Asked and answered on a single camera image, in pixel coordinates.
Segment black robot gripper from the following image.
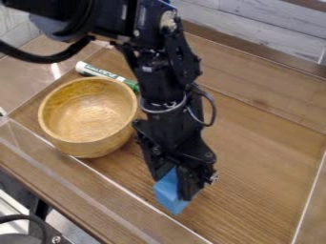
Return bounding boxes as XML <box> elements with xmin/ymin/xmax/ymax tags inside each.
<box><xmin>132</xmin><ymin>92</ymin><xmax>217</xmax><ymax>201</ymax></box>

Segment blue rectangular block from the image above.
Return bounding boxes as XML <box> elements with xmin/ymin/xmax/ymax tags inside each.
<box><xmin>152</xmin><ymin>168</ymin><xmax>190</xmax><ymax>214</ymax></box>

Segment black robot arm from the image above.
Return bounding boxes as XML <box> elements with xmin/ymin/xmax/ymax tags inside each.
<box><xmin>0</xmin><ymin>0</ymin><xmax>217</xmax><ymax>201</ymax></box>

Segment brown wooden bowl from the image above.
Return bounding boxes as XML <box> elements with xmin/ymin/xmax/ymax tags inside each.
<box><xmin>39</xmin><ymin>77</ymin><xmax>138</xmax><ymax>158</ymax></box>

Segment white green marker pen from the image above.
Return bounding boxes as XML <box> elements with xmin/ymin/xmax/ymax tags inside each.
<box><xmin>75</xmin><ymin>61</ymin><xmax>140</xmax><ymax>93</ymax></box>

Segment black metal table frame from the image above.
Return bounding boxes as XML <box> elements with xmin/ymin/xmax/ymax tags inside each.
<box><xmin>0</xmin><ymin>170</ymin><xmax>72</xmax><ymax>244</ymax></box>

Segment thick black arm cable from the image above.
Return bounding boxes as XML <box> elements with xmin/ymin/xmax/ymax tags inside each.
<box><xmin>0</xmin><ymin>34</ymin><xmax>96</xmax><ymax>64</ymax></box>

